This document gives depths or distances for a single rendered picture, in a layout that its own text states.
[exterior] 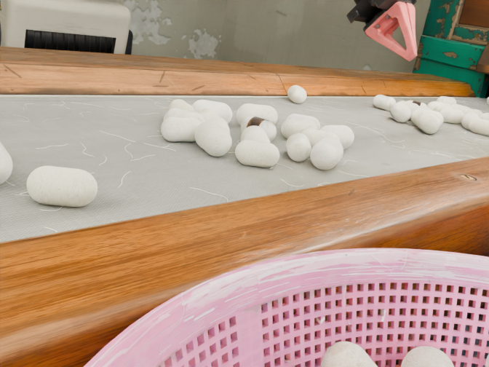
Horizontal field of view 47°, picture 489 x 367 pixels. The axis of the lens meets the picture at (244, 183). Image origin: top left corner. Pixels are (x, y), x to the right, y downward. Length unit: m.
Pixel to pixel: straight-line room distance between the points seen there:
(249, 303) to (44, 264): 0.06
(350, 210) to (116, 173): 0.14
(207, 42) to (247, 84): 2.35
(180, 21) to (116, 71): 2.35
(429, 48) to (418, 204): 1.00
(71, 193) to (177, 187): 0.07
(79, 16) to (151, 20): 1.80
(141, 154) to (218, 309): 0.23
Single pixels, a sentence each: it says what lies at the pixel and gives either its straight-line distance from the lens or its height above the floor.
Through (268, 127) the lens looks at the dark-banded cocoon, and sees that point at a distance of 0.45.
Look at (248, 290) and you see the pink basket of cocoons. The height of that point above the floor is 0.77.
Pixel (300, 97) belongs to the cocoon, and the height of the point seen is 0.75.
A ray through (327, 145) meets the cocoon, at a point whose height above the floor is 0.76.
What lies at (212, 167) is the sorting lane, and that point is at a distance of 0.37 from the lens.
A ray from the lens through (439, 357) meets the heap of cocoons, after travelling 0.21.
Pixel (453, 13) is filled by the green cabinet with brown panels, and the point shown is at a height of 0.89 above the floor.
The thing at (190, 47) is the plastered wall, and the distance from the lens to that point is 2.97.
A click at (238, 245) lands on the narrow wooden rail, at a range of 0.20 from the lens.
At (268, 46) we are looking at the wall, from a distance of 2.81.
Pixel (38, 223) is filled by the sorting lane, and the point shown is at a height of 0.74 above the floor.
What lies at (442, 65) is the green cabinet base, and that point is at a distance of 1.27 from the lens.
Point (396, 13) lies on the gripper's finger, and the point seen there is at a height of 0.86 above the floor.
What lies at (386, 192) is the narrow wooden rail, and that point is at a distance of 0.30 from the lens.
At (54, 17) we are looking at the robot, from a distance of 1.02.
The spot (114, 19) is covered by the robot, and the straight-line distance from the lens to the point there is 1.06.
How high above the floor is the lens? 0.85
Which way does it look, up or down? 18 degrees down
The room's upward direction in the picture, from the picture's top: 10 degrees clockwise
